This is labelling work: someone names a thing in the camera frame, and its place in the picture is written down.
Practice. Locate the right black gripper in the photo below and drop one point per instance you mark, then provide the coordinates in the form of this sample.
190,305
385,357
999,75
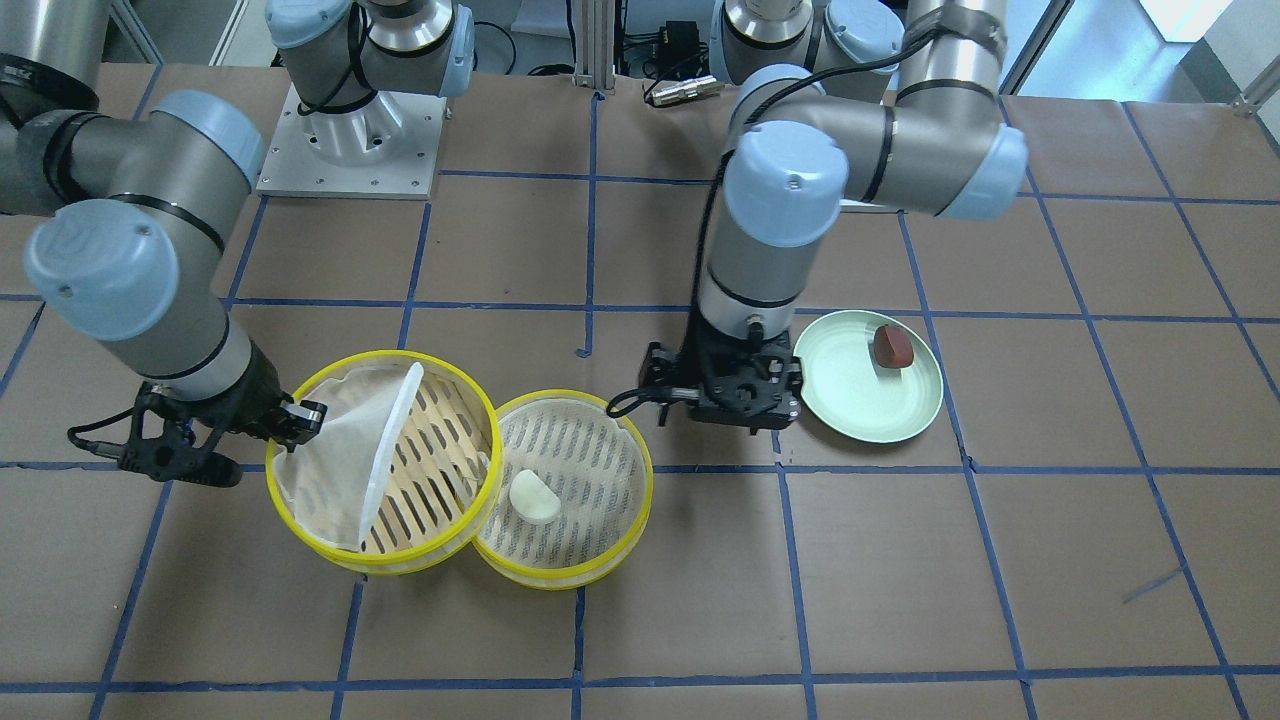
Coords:
243,399

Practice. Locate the white bun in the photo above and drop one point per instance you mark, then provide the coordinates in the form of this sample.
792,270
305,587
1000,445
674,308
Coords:
533,500

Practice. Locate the silver metal connector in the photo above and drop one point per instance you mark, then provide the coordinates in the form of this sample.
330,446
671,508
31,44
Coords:
683,91

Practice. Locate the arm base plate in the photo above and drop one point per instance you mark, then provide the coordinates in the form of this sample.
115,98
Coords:
386,150

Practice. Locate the light green plate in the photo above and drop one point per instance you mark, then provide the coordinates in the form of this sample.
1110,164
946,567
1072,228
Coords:
845,388

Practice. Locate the lower white steamer cloth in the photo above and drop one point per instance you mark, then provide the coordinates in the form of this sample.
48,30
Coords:
580,470

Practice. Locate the black power box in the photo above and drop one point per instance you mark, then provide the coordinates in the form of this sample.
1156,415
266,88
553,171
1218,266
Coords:
677,51

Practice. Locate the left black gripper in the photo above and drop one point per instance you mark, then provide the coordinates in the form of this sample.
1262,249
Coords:
655,366

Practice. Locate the yellow steamer layer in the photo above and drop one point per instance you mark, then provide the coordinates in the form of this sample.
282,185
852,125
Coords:
385,465
565,490

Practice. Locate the aluminium frame post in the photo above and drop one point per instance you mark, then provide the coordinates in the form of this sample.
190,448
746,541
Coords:
595,35

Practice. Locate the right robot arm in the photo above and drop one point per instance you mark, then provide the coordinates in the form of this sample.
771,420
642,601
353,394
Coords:
135,217

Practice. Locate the brown bun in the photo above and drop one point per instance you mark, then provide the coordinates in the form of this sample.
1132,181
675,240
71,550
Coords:
893,347

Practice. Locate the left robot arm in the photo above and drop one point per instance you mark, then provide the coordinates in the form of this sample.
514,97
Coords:
915,127

